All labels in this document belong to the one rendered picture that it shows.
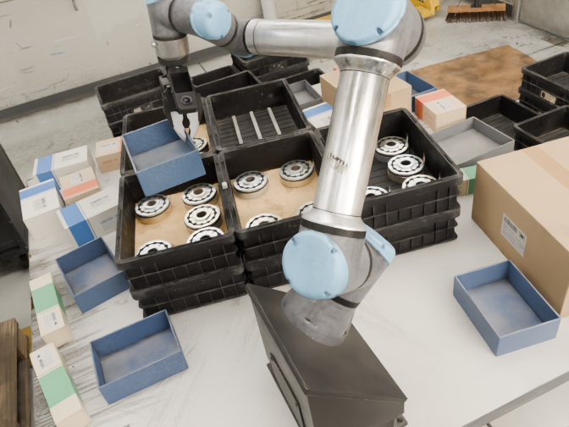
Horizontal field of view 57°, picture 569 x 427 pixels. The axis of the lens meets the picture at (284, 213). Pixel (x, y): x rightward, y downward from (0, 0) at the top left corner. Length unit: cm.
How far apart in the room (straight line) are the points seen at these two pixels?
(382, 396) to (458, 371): 28
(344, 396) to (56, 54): 401
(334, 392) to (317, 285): 19
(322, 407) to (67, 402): 62
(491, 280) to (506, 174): 28
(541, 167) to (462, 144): 49
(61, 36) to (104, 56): 35
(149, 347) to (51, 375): 23
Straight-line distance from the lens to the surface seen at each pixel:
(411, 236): 148
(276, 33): 116
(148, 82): 326
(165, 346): 142
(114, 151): 212
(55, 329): 152
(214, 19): 112
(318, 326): 104
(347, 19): 90
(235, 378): 131
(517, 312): 140
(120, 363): 143
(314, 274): 87
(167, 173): 124
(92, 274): 170
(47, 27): 459
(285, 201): 152
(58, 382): 140
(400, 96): 198
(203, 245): 130
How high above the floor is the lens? 176
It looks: 39 degrees down
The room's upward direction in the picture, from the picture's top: 11 degrees counter-clockwise
